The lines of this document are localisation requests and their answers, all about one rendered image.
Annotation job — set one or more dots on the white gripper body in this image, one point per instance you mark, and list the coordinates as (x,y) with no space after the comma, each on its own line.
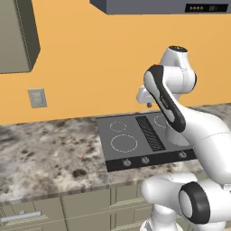
(144,94)

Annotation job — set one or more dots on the black hob knob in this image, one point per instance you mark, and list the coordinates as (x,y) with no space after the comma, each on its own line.
(145,159)
(182,154)
(127,162)

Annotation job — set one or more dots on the black induction hob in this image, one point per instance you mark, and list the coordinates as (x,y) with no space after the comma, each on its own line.
(126,150)

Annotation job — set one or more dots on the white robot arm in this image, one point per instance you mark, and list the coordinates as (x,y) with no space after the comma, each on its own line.
(207,135)

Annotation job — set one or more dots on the grey wall socket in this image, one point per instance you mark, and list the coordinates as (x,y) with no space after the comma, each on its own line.
(37,98)

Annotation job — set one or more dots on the olive grey drawer front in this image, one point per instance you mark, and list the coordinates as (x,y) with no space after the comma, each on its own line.
(127,192)
(87,201)
(45,207)

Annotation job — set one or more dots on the grey range hood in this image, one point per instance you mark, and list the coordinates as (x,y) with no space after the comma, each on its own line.
(144,6)

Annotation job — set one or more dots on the olive grey wall cupboard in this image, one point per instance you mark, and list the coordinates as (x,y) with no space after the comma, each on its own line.
(15,36)

